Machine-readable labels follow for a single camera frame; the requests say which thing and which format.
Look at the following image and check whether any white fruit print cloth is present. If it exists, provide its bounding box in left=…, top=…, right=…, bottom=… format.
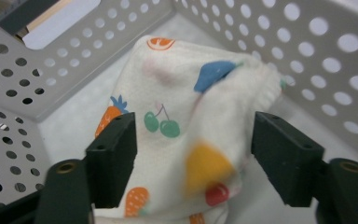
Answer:
left=92, top=35, right=284, bottom=224

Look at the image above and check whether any white perforated plastic basket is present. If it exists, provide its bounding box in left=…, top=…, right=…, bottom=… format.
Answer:
left=0, top=0, right=358, bottom=224

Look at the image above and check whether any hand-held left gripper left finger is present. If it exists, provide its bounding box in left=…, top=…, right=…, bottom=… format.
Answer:
left=85, top=111, right=138, bottom=209

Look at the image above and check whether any wooden table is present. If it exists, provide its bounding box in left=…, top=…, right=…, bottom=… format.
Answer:
left=12, top=0, right=76, bottom=35

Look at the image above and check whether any white table mat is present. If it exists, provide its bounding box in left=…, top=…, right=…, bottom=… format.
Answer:
left=22, top=0, right=102, bottom=50

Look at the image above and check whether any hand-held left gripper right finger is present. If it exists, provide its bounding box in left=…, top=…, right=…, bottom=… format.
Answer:
left=251, top=111, right=326, bottom=208

